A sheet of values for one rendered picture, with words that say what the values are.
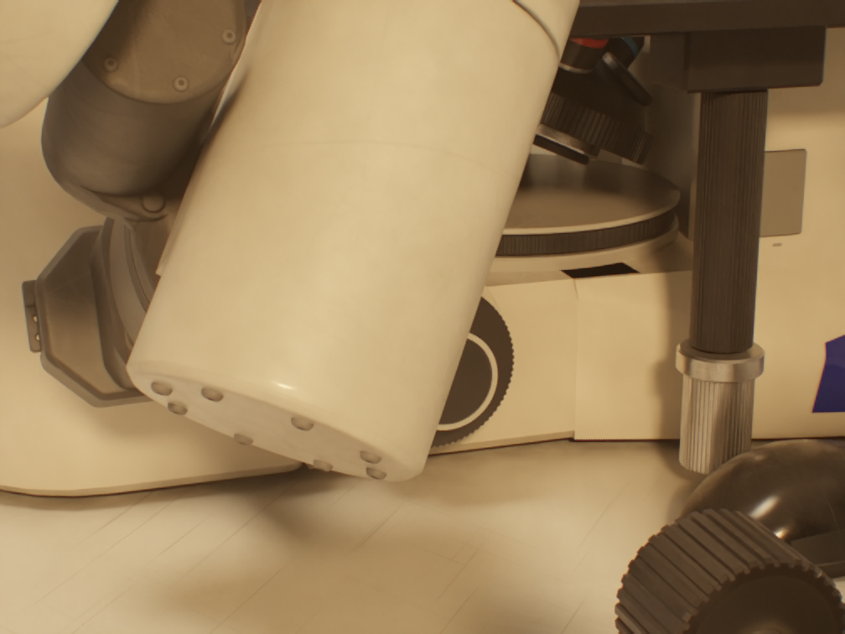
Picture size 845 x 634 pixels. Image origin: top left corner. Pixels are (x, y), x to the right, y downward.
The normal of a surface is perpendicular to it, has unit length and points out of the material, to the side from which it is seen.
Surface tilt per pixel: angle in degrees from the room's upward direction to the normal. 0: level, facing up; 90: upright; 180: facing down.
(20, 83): 127
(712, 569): 29
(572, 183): 0
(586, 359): 90
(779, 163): 90
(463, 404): 90
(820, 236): 90
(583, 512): 0
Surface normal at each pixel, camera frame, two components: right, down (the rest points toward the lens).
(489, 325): 0.32, 0.27
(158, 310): -0.78, -0.40
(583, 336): 0.00, 0.29
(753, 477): -0.47, -0.77
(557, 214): 0.00, -0.96
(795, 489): -0.07, -0.65
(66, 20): 0.36, 0.47
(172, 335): -0.59, -0.39
